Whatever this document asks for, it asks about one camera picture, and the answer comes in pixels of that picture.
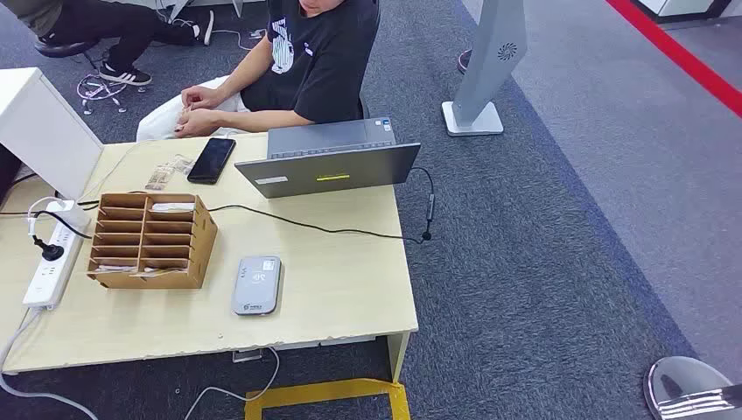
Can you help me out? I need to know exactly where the person's left hand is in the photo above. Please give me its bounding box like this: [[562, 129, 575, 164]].
[[173, 108, 224, 139]]

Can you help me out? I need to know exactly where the person's right hand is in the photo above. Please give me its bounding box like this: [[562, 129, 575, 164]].
[[180, 85, 224, 111]]

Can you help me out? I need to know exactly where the grey card reader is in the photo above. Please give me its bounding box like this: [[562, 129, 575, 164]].
[[231, 255, 283, 317]]

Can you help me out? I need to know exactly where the person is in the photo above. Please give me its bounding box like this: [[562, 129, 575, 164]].
[[136, 0, 381, 144], [0, 0, 215, 87]]

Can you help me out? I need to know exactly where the cardboard card organizer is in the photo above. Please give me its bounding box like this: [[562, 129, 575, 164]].
[[86, 192, 219, 291]]

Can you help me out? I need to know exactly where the black smartphone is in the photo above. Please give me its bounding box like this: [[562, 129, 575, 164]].
[[186, 136, 238, 186]]

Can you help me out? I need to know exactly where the chrome chair base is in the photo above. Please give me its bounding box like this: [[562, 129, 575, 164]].
[[76, 72, 146, 116]]

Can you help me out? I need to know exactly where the grey laptop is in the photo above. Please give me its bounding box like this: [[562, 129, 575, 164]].
[[234, 117, 422, 200]]

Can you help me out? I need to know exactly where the light wooden desk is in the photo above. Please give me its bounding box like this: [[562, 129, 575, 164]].
[[0, 131, 420, 384]]

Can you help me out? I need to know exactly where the white power strip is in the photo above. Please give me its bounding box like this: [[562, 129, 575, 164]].
[[22, 217, 88, 310]]

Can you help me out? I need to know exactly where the grey kiosk stand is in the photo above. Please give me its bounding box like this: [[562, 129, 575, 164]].
[[441, 0, 529, 138]]

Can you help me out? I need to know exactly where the yellow floor tape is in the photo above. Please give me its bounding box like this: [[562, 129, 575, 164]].
[[243, 377, 412, 420]]

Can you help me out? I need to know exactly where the white cabinet black base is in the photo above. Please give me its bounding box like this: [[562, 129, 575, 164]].
[[634, 0, 732, 23]]

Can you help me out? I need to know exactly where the white floor cable with adapter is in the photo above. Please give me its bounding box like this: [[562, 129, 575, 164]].
[[209, 25, 269, 53]]

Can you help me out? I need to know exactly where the white charger with cable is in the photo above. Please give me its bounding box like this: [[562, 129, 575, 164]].
[[25, 195, 92, 236]]

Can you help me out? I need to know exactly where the black laptop cable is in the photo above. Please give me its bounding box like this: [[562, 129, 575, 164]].
[[76, 166, 436, 245]]

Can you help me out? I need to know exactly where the black plug with cable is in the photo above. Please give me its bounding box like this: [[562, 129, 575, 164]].
[[0, 208, 94, 263]]

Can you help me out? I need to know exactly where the thin white cable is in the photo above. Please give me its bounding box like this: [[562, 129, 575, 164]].
[[183, 346, 281, 420]]

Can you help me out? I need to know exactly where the thick grey cable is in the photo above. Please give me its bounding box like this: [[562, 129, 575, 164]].
[[0, 307, 101, 420]]

